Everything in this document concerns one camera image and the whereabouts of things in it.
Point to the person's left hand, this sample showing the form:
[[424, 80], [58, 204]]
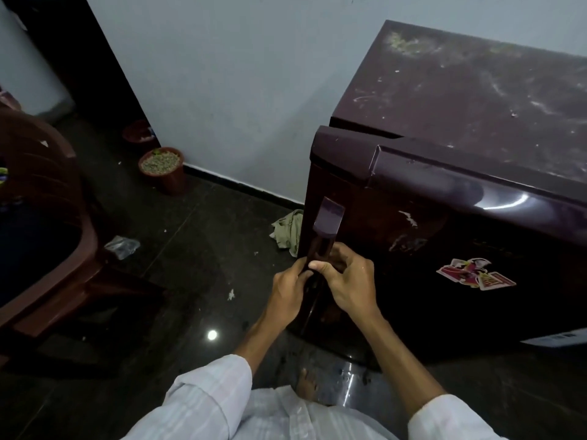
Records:
[[286, 297]]

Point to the person's right hand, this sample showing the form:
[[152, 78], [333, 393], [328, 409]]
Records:
[[353, 284]]

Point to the maroon mini fridge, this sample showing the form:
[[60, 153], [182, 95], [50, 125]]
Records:
[[458, 109]]

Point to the person's right forearm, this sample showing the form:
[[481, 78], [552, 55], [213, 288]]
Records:
[[399, 366]]

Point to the crumpled green cloth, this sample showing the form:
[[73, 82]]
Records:
[[289, 231]]

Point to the white shirt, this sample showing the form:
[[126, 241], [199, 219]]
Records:
[[275, 407]]

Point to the cartoon sticker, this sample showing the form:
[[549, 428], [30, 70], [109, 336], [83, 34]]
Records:
[[474, 273]]

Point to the crumpled clear plastic wrapper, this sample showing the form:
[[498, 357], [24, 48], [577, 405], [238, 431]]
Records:
[[121, 247]]

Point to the brown pot with green grains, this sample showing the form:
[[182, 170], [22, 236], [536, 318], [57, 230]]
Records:
[[165, 169]]

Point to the dark red pot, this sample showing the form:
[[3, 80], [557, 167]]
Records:
[[137, 132]]

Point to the brown plastic chair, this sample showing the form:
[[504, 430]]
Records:
[[46, 224]]

